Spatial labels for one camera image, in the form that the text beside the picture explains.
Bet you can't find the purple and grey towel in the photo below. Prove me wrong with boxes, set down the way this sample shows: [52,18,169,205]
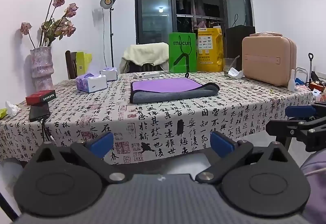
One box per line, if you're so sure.
[130,75,220,104]

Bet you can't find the white small bottle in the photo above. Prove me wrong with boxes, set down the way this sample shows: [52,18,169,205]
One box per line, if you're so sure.
[287,69,296,92]

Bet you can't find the pink hard case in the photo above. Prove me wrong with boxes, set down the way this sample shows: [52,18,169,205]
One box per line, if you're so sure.
[242,32,297,87]

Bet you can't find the black smartphone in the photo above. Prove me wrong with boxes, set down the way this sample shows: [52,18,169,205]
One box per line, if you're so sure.
[29,102,50,122]

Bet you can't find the near purple tissue pack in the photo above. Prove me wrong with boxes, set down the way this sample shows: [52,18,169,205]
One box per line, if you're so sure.
[75,73,108,93]

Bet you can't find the purple tissue pack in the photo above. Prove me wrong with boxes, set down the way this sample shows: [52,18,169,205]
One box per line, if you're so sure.
[100,67,118,82]
[75,73,108,93]

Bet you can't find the calligraphy print tablecloth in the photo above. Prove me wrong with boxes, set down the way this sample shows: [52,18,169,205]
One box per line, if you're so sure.
[0,70,315,166]

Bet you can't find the red and black box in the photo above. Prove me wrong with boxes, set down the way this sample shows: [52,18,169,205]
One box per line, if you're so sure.
[25,90,56,105]

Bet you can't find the white crumpled paper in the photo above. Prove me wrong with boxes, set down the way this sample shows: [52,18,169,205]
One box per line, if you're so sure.
[228,67,244,79]

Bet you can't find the far purple tissue pack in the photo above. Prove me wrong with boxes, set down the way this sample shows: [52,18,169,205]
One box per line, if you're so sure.
[100,67,118,82]

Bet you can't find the clear drinking glass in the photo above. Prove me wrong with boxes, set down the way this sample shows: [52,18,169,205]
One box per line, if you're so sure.
[223,55,240,76]

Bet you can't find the white flat product box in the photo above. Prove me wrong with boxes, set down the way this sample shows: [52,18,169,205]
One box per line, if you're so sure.
[133,72,160,79]

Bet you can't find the crumpled white tissue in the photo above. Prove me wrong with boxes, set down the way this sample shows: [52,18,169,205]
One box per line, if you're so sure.
[5,101,21,117]

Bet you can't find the lime green carton box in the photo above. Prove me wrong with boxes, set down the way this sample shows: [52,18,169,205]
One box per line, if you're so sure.
[76,52,92,76]

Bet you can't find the chair with cream cloth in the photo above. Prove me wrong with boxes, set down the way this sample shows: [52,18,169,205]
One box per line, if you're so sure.
[127,61,164,73]

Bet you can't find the dark wooden chair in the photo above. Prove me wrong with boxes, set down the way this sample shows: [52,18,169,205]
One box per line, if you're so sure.
[65,50,77,79]

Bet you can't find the pink speckled ceramic vase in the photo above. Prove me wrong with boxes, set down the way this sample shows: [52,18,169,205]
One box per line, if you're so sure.
[30,46,54,92]

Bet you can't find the black paper bag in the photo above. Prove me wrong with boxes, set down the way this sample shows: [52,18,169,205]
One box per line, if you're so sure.
[225,25,256,71]

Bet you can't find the yellow printed paper bag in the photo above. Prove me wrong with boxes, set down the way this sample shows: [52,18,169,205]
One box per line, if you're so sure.
[197,26,224,72]

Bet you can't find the green mucun paper bag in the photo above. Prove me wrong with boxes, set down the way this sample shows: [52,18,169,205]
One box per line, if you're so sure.
[169,32,197,73]

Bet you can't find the cream cloth on chair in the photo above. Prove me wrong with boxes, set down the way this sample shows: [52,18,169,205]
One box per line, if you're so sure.
[119,42,169,73]

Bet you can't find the dried pink roses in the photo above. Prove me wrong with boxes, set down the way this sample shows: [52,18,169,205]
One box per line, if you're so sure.
[20,0,79,49]

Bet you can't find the studio light on stand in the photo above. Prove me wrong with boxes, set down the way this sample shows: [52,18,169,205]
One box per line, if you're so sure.
[99,0,116,67]

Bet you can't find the dark framed balcony door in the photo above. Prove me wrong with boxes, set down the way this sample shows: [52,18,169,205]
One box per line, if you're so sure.
[135,0,254,44]

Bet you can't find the black charging cable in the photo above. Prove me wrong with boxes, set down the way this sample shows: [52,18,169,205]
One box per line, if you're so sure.
[37,117,55,143]

